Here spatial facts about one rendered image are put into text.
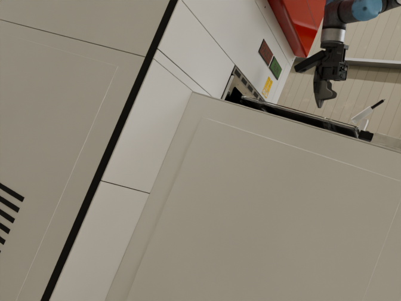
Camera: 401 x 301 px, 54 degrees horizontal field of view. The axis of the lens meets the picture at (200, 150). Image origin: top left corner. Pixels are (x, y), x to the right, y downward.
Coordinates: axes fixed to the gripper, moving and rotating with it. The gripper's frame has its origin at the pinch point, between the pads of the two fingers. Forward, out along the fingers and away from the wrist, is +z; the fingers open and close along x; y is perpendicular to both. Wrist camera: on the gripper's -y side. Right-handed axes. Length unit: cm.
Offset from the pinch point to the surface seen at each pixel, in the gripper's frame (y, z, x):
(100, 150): -14, 16, -75
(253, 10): -13.1, -26.5, -24.5
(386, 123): -201, 16, 711
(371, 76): -259, -78, 749
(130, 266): -14, 47, -64
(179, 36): -9, -12, -59
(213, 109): -5.1, 4.3, -47.7
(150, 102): -10, 4, -65
